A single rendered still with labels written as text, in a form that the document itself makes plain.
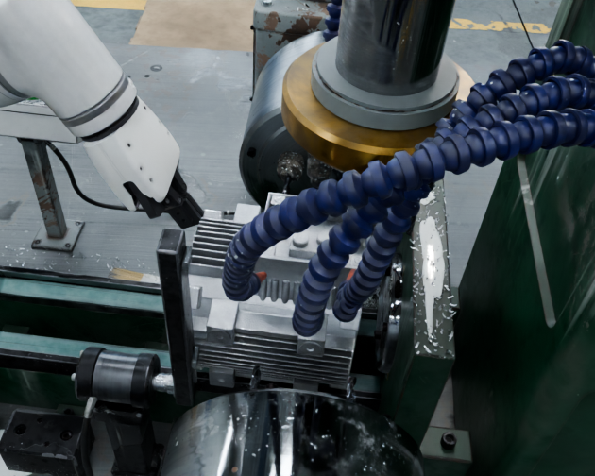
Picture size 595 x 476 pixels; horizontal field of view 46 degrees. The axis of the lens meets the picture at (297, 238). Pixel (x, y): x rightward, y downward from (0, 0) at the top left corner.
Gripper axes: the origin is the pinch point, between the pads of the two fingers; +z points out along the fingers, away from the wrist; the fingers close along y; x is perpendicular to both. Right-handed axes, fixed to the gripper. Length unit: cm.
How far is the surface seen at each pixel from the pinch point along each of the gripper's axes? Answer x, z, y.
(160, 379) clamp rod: -2.3, 6.1, 19.7
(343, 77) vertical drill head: 28.1, -14.8, 8.6
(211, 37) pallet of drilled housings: -78, 63, -194
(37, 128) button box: -23.5, -9.4, -16.5
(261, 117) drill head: 7.8, 0.7, -15.8
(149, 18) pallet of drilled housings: -102, 49, -204
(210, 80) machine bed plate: -24, 20, -69
